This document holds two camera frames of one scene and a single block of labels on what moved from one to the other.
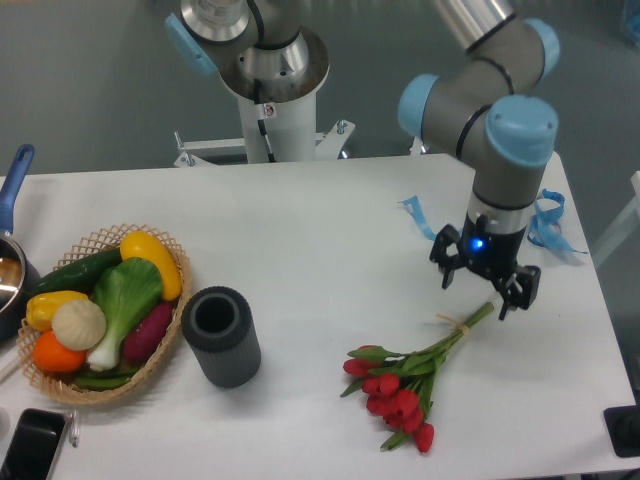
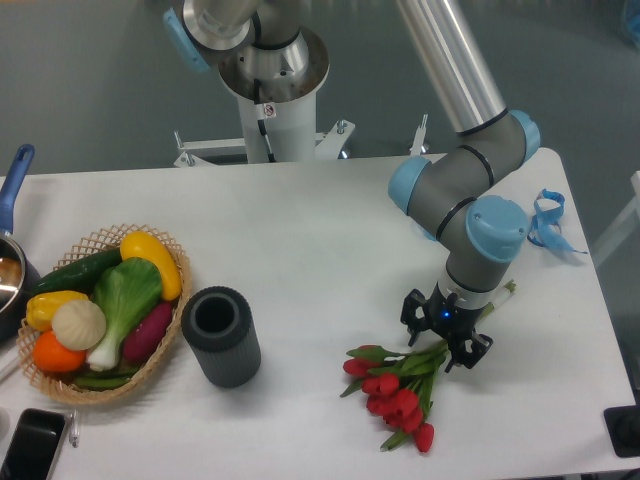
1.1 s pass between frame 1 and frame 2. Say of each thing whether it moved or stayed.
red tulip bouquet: stayed
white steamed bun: stayed
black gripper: moved
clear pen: stayed
